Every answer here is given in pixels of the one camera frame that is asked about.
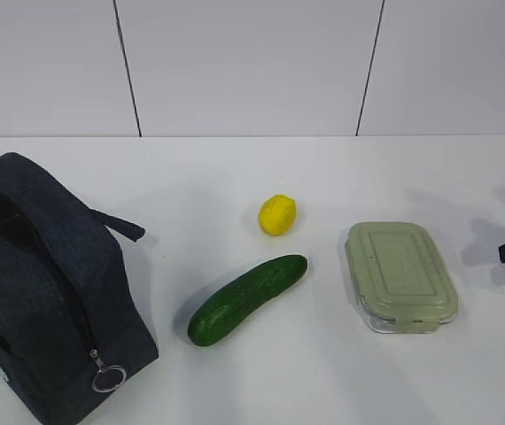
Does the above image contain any green lidded glass container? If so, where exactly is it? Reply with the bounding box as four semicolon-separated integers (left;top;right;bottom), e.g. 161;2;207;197
345;221;459;334

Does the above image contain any yellow lemon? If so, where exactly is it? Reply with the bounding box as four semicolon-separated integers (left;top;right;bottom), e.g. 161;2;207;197
258;194;297;236

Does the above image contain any green cucumber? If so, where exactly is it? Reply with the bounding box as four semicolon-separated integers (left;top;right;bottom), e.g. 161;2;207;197
187;254;308;347

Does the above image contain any dark blue lunch bag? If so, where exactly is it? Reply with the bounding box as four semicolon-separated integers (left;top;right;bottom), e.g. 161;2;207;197
0;152;159;424

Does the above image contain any silver zipper pull ring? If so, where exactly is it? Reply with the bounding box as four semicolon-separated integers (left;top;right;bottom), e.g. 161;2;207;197
89;349;127;393

